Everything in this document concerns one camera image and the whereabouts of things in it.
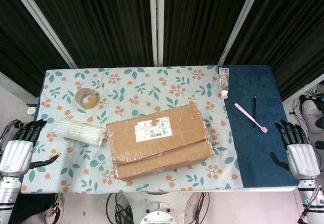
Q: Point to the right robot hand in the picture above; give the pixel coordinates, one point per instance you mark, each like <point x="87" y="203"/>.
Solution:
<point x="302" y="158"/>

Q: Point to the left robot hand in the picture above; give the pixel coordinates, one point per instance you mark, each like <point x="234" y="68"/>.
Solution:
<point x="16" y="155"/>

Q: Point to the brown cardboard box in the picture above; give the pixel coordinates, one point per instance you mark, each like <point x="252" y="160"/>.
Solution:
<point x="157" y="143"/>

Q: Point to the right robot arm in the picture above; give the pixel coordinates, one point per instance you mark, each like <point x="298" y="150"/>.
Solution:
<point x="312" y="198"/>

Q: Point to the grey round robot base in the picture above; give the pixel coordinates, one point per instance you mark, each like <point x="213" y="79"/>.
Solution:
<point x="160" y="215"/>

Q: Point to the grey chair base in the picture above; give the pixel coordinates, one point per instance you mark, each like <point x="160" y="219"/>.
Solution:
<point x="15" y="124"/>

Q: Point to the black trousers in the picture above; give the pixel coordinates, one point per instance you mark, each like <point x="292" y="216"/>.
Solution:
<point x="27" y="208"/>

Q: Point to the black and white sneaker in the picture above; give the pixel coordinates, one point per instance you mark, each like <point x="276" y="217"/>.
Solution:
<point x="53" y="207"/>

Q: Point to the pink toothbrush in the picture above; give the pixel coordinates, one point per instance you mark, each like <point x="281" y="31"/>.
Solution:
<point x="250" y="119"/>

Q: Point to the bundle of white straws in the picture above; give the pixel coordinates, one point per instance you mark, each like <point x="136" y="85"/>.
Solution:
<point x="78" y="132"/>

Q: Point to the blue cloth mat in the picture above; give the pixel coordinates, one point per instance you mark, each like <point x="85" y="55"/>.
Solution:
<point x="263" y="90"/>

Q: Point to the yellow packing tape roll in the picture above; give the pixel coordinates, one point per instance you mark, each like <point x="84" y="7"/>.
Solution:
<point x="87" y="102"/>

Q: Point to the floral toothpaste tube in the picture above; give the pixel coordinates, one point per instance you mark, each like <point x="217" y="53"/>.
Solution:
<point x="224" y="81"/>

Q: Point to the floral leaf print tablecloth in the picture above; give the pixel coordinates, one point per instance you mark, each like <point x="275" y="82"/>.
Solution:
<point x="141" y="87"/>

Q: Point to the white frame post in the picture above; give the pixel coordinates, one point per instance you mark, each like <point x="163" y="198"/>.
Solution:
<point x="240" y="21"/>
<point x="45" y="24"/>
<point x="157" y="21"/>

